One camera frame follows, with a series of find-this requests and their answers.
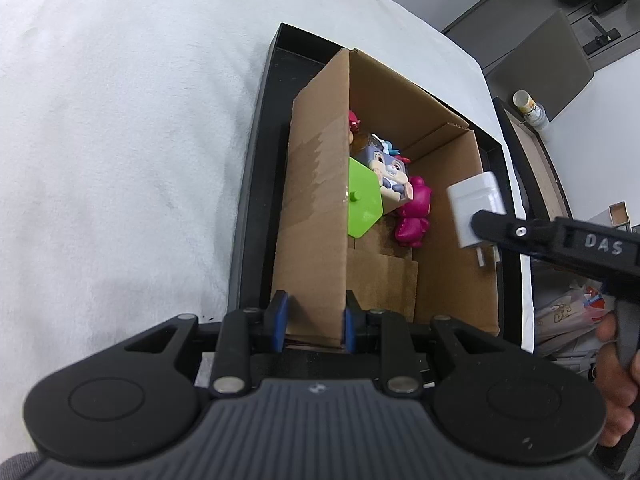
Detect pink plush-shaped toy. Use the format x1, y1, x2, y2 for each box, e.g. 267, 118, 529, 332
394, 176, 432, 249

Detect flat cardboard tray on floor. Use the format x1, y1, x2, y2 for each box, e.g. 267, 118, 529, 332
492, 96, 573, 221

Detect clear plastic bags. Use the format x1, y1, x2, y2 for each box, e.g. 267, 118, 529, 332
534, 282, 617, 361

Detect lime green box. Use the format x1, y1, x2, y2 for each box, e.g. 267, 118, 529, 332
347, 156, 384, 237

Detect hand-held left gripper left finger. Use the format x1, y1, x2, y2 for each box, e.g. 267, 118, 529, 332
124, 289, 291, 397

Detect bunny printed toy box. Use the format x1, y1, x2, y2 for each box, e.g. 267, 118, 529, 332
363, 134, 416, 213

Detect cardboard box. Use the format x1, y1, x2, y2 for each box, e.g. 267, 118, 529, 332
271, 48, 501, 352

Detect white plastic bottle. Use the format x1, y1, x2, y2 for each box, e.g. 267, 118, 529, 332
512, 89, 549, 131

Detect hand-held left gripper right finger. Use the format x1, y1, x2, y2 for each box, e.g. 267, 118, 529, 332
344, 289, 507, 396

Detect black shallow tray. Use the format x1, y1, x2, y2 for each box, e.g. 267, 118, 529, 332
227, 22, 523, 356

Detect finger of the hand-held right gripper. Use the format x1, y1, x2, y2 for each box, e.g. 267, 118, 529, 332
471, 210, 558, 262

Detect white power adapter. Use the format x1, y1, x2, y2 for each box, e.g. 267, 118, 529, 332
446, 171, 507, 268

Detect black metal bracket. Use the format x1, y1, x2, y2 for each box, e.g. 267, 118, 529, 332
582, 16, 622, 57

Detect small open cardboard carton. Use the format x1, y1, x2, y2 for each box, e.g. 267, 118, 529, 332
608, 201, 632, 227

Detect person's right hand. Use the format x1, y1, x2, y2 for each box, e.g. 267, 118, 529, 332
594, 311, 640, 450

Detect grey board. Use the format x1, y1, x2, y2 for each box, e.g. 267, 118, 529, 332
486, 10, 595, 122

